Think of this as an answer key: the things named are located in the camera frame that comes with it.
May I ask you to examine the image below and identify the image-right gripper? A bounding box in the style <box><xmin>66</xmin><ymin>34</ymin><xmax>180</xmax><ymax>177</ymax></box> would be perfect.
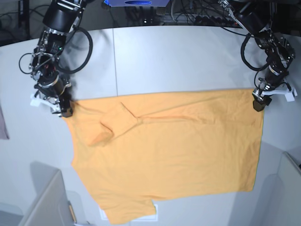
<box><xmin>252</xmin><ymin>70</ymin><xmax>289</xmax><ymax>112</ymax></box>

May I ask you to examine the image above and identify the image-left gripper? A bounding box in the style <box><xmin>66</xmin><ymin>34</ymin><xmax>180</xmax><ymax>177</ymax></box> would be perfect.
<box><xmin>34</xmin><ymin>73</ymin><xmax>73</xmax><ymax>117</ymax></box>

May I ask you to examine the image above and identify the orange T-shirt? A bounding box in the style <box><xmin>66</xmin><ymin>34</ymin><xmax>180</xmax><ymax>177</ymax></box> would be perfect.
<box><xmin>64</xmin><ymin>89</ymin><xmax>263</xmax><ymax>225</ymax></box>

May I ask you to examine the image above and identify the orange pencil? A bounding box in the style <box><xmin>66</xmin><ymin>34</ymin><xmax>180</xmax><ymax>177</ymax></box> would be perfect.
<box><xmin>68</xmin><ymin>204</ymin><xmax>77</xmax><ymax>223</ymax></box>

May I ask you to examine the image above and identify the black power strip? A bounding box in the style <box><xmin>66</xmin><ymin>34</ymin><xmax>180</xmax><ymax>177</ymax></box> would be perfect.
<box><xmin>194</xmin><ymin>16</ymin><xmax>239</xmax><ymax>27</ymax></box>

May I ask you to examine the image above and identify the blue grey device box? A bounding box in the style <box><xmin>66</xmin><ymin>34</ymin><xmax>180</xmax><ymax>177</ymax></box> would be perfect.
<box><xmin>105</xmin><ymin>0</ymin><xmax>170</xmax><ymax>7</ymax></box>

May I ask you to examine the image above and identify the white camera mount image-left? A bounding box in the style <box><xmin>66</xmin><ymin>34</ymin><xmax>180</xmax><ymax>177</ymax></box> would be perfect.
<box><xmin>30</xmin><ymin>94</ymin><xmax>61</xmax><ymax>114</ymax></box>

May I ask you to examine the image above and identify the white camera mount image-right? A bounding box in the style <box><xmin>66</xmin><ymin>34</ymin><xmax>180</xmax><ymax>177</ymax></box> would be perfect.
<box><xmin>261</xmin><ymin>82</ymin><xmax>298</xmax><ymax>102</ymax></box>

